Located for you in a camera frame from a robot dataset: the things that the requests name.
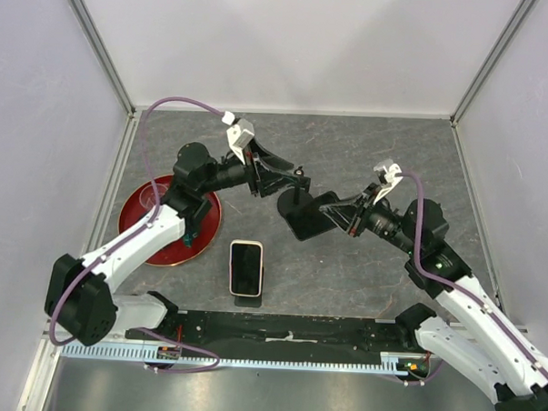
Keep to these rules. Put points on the slotted cable duct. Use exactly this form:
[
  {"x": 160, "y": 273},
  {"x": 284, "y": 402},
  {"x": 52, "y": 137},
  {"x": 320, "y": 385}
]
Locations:
[{"x": 151, "y": 353}]

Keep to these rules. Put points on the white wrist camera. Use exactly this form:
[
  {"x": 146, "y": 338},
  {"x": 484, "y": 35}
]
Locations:
[
  {"x": 240, "y": 133},
  {"x": 389, "y": 174}
]

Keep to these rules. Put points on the red round tray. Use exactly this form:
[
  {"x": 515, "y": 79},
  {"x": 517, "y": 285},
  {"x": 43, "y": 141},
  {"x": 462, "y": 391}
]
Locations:
[{"x": 175, "y": 253}]

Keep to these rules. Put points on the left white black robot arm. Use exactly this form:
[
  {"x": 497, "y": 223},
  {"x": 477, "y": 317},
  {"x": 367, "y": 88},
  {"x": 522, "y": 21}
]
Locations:
[{"x": 81, "y": 297}]

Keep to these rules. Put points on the clear plastic cup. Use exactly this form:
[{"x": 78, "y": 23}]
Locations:
[{"x": 146, "y": 195}]

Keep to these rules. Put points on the left aluminium frame post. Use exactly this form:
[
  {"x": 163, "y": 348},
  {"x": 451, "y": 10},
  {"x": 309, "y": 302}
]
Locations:
[{"x": 95, "y": 40}]

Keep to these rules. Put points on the pink-case smartphone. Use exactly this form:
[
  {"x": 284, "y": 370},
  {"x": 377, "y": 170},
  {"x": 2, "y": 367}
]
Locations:
[{"x": 246, "y": 266}]

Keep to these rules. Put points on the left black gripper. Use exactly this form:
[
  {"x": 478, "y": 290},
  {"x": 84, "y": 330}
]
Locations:
[{"x": 267, "y": 183}]

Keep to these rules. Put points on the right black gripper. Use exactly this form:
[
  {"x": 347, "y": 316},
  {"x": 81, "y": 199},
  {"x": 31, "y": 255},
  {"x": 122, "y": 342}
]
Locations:
[{"x": 353, "y": 215}]

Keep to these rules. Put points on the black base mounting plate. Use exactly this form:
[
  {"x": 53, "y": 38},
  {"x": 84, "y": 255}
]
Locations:
[{"x": 205, "y": 327}]

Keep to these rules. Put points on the black round-base phone holder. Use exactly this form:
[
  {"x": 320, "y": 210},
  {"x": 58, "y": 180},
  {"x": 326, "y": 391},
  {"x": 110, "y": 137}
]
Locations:
[{"x": 296, "y": 197}]

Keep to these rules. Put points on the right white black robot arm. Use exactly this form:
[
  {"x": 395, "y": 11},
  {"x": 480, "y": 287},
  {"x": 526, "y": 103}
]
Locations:
[{"x": 496, "y": 357}]

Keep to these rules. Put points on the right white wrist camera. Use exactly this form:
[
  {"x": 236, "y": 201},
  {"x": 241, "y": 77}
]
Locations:
[{"x": 389, "y": 174}]

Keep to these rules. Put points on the aluminium frame post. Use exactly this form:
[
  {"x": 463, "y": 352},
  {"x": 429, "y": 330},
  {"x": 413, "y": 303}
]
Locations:
[
  {"x": 95, "y": 40},
  {"x": 511, "y": 28}
]

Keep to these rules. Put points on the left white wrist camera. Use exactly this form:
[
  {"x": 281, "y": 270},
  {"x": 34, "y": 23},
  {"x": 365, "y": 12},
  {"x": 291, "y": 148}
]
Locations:
[{"x": 240, "y": 133}]

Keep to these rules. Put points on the black smartphone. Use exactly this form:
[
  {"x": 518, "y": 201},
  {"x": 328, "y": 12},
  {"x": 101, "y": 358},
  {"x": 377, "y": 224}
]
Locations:
[{"x": 304, "y": 217}]

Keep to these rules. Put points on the right aluminium frame post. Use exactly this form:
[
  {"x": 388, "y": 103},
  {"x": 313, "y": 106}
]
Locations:
[{"x": 511, "y": 28}]

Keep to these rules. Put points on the front aluminium rail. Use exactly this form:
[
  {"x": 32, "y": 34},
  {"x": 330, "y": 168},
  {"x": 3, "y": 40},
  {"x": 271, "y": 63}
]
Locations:
[{"x": 90, "y": 326}]

